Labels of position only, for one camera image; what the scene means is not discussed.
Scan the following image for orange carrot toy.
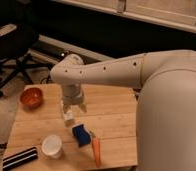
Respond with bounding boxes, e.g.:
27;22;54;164
90;131;101;167

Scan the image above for black office chair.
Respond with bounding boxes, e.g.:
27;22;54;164
0;0;54;99

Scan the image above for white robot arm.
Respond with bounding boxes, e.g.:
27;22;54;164
50;49;196;171

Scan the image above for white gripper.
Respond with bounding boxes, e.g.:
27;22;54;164
61;84;87;115

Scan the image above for black white striped box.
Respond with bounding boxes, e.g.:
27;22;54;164
3;147;38;171

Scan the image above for white paper cup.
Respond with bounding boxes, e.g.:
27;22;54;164
41;135;63;159

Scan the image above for long metal rail beam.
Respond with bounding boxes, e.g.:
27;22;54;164
29;35;110;64

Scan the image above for orange bowl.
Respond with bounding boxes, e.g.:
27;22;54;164
20;87;43;109

